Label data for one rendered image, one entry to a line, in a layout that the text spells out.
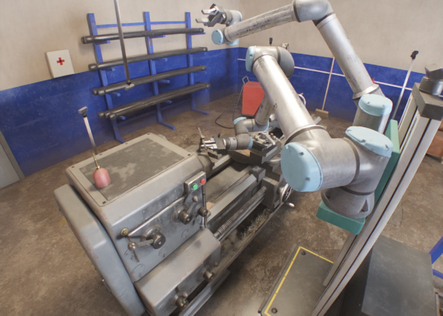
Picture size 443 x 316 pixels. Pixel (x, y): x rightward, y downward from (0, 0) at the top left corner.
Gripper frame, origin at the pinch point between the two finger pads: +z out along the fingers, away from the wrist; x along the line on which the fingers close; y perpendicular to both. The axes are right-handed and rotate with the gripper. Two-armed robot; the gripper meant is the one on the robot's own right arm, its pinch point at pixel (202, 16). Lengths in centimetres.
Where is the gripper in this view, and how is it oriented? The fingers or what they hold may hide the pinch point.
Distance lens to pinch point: 141.0
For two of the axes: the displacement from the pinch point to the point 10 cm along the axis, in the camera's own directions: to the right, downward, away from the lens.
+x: -5.8, 3.1, 7.5
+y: 5.0, 8.6, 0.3
